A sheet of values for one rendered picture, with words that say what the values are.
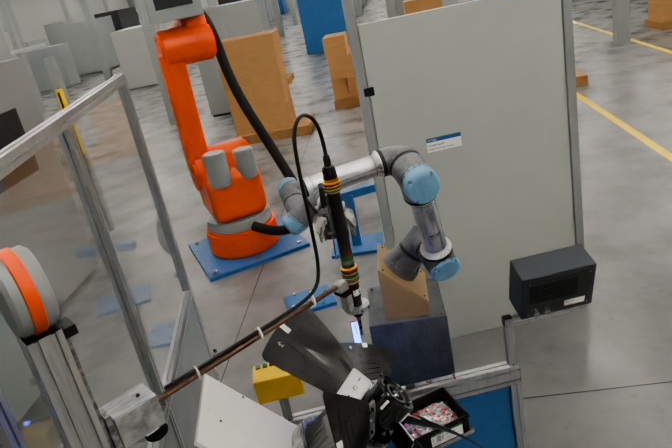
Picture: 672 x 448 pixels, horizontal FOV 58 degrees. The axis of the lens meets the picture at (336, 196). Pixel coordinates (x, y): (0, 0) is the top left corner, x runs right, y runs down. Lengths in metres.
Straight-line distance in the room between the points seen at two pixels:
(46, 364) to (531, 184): 3.01
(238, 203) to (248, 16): 6.96
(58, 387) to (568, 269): 1.58
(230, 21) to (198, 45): 6.74
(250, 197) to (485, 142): 2.57
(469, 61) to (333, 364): 2.15
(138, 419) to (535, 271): 1.36
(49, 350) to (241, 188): 4.33
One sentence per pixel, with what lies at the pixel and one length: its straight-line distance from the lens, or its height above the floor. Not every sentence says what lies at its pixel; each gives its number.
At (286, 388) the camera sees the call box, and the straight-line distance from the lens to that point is 2.15.
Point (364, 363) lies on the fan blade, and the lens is 1.90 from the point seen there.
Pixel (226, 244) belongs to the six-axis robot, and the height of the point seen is 0.19.
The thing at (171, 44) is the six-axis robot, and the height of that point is 1.97.
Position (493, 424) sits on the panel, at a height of 0.61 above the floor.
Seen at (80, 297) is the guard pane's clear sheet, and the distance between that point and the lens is 1.79.
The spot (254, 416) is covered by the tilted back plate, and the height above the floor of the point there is 1.24.
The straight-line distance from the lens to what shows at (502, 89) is 3.52.
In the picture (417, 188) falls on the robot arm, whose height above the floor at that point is 1.61.
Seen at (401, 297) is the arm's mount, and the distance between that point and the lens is 2.36.
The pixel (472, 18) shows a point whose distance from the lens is 3.41.
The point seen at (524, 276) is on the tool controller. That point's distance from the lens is 2.13.
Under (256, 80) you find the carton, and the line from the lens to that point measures 9.50.
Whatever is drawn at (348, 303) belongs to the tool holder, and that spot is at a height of 1.49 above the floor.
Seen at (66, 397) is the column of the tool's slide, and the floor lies 1.67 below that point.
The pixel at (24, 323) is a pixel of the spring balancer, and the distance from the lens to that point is 1.14.
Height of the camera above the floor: 2.29
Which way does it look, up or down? 20 degrees down
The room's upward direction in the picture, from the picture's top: 12 degrees counter-clockwise
